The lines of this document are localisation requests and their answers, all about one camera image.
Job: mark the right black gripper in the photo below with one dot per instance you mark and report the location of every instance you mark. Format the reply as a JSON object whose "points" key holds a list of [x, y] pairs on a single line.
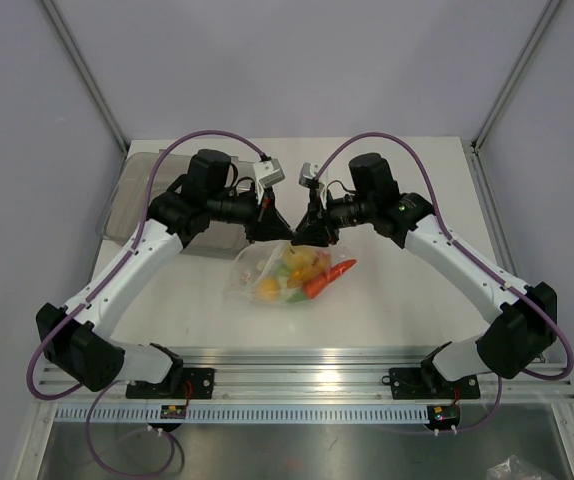
{"points": [[318, 224]]}

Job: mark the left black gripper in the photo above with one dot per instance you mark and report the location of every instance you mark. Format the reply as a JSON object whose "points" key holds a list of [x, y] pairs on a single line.
{"points": [[267, 223]]}

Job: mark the polka dot zip bag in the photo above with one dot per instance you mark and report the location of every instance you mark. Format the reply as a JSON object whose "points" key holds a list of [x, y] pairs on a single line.
{"points": [[261, 260]]}

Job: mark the orange toy carrot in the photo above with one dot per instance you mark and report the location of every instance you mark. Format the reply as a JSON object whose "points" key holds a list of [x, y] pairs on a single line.
{"points": [[316, 285]]}

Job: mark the yellow toy lemon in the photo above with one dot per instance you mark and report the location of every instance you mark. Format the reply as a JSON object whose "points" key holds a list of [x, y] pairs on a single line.
{"points": [[268, 290]]}

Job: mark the yellow toy pear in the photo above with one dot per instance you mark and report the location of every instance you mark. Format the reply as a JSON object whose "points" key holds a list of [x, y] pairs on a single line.
{"points": [[298, 257]]}

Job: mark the green toy cabbage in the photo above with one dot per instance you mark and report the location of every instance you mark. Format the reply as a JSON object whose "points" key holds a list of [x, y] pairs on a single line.
{"points": [[288, 296]]}

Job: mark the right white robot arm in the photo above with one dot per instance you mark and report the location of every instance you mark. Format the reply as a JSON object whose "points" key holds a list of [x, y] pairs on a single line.
{"points": [[521, 317]]}

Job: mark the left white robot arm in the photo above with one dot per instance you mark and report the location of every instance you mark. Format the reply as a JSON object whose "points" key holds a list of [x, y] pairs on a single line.
{"points": [[77, 337]]}

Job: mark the clear plastic food bin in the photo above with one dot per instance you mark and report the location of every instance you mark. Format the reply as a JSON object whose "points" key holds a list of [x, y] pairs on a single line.
{"points": [[198, 198]]}

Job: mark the crumpled plastic wrapper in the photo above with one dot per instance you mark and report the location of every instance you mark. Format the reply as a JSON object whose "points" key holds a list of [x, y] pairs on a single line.
{"points": [[515, 468]]}

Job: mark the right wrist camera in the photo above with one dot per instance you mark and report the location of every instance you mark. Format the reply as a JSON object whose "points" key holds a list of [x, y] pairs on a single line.
{"points": [[309, 178]]}

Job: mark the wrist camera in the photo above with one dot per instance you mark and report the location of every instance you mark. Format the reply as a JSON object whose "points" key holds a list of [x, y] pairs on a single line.
{"points": [[267, 173], [309, 178]]}

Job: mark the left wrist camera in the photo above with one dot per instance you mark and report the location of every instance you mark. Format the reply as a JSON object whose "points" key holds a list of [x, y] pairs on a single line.
{"points": [[267, 173]]}

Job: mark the aluminium mounting rail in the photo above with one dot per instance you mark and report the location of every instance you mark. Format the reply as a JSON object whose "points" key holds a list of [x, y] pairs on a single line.
{"points": [[317, 375]]}

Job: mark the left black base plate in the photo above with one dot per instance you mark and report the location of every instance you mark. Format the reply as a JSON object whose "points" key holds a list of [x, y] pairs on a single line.
{"points": [[199, 382]]}

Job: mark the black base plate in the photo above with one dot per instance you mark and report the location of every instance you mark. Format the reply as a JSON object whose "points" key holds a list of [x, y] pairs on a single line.
{"points": [[199, 382], [406, 383]]}

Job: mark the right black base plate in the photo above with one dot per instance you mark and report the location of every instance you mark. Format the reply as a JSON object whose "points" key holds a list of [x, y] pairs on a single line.
{"points": [[406, 383]]}

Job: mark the white slotted cable duct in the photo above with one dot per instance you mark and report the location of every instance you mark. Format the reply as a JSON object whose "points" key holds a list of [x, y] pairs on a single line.
{"points": [[246, 414]]}

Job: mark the left aluminium frame post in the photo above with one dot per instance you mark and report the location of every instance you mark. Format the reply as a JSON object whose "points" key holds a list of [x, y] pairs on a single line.
{"points": [[64, 34]]}

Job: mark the aluminium frame post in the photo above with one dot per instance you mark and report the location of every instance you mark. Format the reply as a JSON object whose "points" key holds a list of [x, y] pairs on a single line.
{"points": [[518, 71], [64, 34]]}

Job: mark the right aluminium frame post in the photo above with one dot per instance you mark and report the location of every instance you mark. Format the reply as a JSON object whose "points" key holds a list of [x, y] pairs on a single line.
{"points": [[518, 71]]}

